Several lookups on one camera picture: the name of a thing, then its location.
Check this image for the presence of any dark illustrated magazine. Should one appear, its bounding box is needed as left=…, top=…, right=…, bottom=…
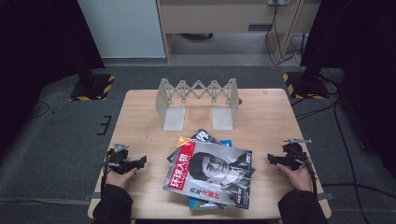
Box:
left=166, top=128, right=222, bottom=162

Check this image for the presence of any grey tape strip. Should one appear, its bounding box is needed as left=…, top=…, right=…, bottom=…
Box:
left=83, top=191, right=102, bottom=202
left=317, top=191, right=334, bottom=203

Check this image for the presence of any right hand-held gripper black cable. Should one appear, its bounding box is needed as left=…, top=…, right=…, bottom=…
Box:
left=292, top=146, right=318, bottom=198

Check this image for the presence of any expandable grey metal book rack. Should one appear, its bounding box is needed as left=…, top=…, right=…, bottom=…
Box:
left=155, top=77, right=243, bottom=132

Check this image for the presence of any portrait cover magazine red label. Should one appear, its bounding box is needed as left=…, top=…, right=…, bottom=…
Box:
left=162, top=135, right=256, bottom=210

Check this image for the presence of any white panel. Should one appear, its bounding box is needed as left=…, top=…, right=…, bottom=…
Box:
left=77, top=0, right=166, bottom=59

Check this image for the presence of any white cable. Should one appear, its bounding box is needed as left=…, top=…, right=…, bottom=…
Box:
left=289, top=34, right=308, bottom=69

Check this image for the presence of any thin black floor cable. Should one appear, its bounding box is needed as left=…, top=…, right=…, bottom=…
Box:
left=29, top=101, right=51, bottom=119

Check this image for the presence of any black curtain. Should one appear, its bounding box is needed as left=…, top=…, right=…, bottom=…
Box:
left=300, top=0, right=396, bottom=171
left=0, top=0, right=106, bottom=157

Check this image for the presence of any light wooden desk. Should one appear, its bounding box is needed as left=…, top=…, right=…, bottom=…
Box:
left=155, top=0, right=321, bottom=63

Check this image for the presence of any hand-held gripper black cable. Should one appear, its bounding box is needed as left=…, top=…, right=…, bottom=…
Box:
left=100, top=160, right=110, bottom=189
left=292, top=146, right=318, bottom=198

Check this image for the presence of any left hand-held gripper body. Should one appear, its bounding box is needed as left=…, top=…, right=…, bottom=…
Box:
left=106, top=143, right=138, bottom=175

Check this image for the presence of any person's left hand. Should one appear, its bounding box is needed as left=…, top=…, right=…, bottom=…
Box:
left=105, top=167, right=138, bottom=189

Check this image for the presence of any thick blue book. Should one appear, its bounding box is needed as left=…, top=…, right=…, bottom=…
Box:
left=188, top=139, right=233, bottom=211

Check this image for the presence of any black hanging cable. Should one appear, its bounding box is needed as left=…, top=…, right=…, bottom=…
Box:
left=264, top=0, right=309, bottom=68

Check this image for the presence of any striped black stand base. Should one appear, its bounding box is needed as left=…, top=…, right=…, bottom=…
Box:
left=282, top=71, right=330, bottom=101
left=69, top=74, right=116, bottom=102

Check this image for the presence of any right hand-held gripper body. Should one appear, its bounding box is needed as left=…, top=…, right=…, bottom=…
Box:
left=279, top=138, right=313, bottom=172

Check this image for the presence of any person's right hand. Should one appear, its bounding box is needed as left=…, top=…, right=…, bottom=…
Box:
left=276, top=154, right=314, bottom=192

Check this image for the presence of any left hand-held gripper black cable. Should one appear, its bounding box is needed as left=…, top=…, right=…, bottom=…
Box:
left=100, top=160, right=110, bottom=189

